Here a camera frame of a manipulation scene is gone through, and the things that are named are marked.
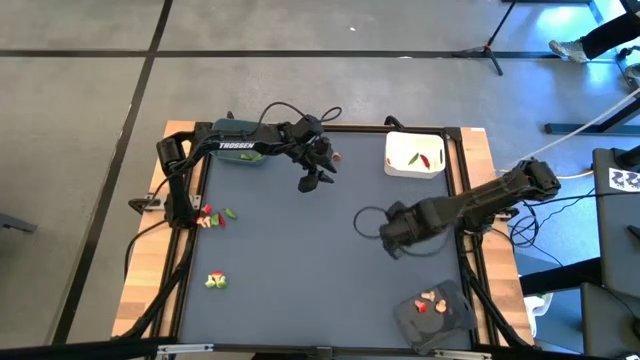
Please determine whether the grey chair leg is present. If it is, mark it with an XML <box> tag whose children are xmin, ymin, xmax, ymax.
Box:
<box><xmin>0</xmin><ymin>211</ymin><xmax>37</xmax><ymax>234</ymax></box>

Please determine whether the person's leg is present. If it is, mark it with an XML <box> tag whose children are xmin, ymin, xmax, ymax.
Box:
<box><xmin>580</xmin><ymin>10</ymin><xmax>640</xmax><ymax>60</ymax></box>

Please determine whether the black cable tangle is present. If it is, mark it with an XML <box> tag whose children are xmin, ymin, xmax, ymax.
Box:
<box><xmin>499</xmin><ymin>192</ymin><xmax>609</xmax><ymax>269</ymax></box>

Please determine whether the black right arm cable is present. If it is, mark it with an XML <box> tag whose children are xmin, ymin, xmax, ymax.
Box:
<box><xmin>352</xmin><ymin>205</ymin><xmax>397</xmax><ymax>241</ymax></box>

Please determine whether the dark grey cabinet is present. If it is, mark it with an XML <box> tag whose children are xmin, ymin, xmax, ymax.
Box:
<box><xmin>592</xmin><ymin>145</ymin><xmax>640</xmax><ymax>301</ymax></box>

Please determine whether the black left cable conduit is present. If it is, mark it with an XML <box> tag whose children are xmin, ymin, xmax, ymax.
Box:
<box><xmin>113</xmin><ymin>219</ymin><xmax>199</xmax><ymax>342</ymax></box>

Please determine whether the white plastic basket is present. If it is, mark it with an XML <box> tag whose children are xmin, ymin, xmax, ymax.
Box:
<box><xmin>383</xmin><ymin>130</ymin><xmax>447</xmax><ymax>180</ymax></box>

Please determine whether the yellow cable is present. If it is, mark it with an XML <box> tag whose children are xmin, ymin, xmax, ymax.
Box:
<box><xmin>555</xmin><ymin>169</ymin><xmax>595</xmax><ymax>181</ymax></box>

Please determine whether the white hose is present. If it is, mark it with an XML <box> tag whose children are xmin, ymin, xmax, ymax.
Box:
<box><xmin>502</xmin><ymin>87</ymin><xmax>640</xmax><ymax>169</ymax></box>

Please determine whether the black metal table frame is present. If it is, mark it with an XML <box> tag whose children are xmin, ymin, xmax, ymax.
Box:
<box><xmin>149</xmin><ymin>119</ymin><xmax>539</xmax><ymax>360</ymax></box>

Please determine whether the black cable conduit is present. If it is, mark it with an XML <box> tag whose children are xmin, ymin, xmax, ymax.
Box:
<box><xmin>455</xmin><ymin>239</ymin><xmax>535</xmax><ymax>350</ymax></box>
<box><xmin>113</xmin><ymin>219</ymin><xmax>199</xmax><ymax>342</ymax></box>

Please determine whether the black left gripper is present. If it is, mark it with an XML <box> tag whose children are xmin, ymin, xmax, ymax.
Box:
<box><xmin>294</xmin><ymin>135</ymin><xmax>337</xmax><ymax>194</ymax></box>

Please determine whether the black right cable conduit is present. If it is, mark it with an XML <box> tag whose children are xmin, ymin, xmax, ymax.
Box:
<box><xmin>455</xmin><ymin>239</ymin><xmax>535</xmax><ymax>350</ymax></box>

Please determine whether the white plastic object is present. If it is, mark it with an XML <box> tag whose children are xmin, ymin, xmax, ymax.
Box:
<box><xmin>523</xmin><ymin>292</ymin><xmax>555</xmax><ymax>339</ymax></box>

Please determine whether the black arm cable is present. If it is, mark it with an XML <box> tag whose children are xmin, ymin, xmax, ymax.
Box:
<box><xmin>256</xmin><ymin>101</ymin><xmax>345</xmax><ymax>135</ymax></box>
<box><xmin>352</xmin><ymin>205</ymin><xmax>397</xmax><ymax>241</ymax></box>

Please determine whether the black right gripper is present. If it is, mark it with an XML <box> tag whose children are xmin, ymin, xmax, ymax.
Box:
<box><xmin>378</xmin><ymin>199</ymin><xmax>444</xmax><ymax>261</ymax></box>

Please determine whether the blue plastic basket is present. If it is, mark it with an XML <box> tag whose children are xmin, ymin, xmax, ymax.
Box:
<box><xmin>206</xmin><ymin>118</ymin><xmax>273</xmax><ymax>166</ymax></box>

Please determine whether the silver aluminium bracket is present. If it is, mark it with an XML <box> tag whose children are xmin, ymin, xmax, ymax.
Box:
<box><xmin>432</xmin><ymin>349</ymin><xmax>494</xmax><ymax>360</ymax></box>
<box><xmin>156</xmin><ymin>342</ymin><xmax>215</xmax><ymax>357</ymax></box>

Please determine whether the white fiducial tag sheet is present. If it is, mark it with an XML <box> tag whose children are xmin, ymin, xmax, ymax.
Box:
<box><xmin>608</xmin><ymin>166</ymin><xmax>640</xmax><ymax>192</ymax></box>

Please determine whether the dark grey plastic basket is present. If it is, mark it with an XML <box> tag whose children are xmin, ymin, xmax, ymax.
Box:
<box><xmin>397</xmin><ymin>279</ymin><xmax>477</xmax><ymax>356</ymax></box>

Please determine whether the black stand base bar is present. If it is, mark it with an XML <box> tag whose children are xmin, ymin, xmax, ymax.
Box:
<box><xmin>543</xmin><ymin>97</ymin><xmax>640</xmax><ymax>137</ymax></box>

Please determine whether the black diagonal beam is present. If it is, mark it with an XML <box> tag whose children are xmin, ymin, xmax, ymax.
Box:
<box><xmin>518</xmin><ymin>256</ymin><xmax>604</xmax><ymax>297</ymax></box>

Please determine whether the dark grey box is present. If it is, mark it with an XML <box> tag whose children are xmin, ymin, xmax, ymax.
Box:
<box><xmin>579</xmin><ymin>282</ymin><xmax>640</xmax><ymax>359</ymax></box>

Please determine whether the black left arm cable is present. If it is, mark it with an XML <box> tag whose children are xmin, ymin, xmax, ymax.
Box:
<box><xmin>256</xmin><ymin>101</ymin><xmax>345</xmax><ymax>135</ymax></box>

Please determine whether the black tripod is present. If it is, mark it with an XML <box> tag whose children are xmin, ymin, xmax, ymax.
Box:
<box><xmin>452</xmin><ymin>0</ymin><xmax>519</xmax><ymax>77</ymax></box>

